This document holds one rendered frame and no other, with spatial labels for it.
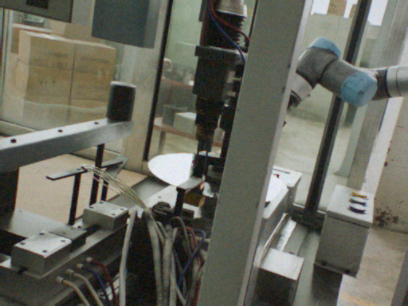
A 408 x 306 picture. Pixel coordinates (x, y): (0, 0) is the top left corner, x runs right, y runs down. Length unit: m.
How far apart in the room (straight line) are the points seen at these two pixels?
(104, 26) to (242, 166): 0.57
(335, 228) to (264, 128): 0.87
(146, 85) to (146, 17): 0.79
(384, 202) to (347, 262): 2.95
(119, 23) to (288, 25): 0.56
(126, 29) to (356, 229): 0.73
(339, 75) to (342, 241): 0.41
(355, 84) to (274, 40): 0.73
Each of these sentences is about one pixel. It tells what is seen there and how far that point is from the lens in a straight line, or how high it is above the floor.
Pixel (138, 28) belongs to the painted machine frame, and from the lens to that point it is 0.93.
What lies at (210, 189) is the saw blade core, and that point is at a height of 0.95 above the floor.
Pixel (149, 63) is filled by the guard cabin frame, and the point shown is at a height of 1.13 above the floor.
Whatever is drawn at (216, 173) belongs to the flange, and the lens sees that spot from 1.13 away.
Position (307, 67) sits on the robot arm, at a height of 1.23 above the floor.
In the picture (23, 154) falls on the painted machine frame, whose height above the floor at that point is 1.03.
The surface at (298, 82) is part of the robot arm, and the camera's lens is 1.19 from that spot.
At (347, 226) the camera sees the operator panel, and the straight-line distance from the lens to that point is 1.29.
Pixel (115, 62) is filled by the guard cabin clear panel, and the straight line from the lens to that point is 1.77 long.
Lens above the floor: 1.27
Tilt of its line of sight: 13 degrees down
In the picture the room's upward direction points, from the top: 11 degrees clockwise
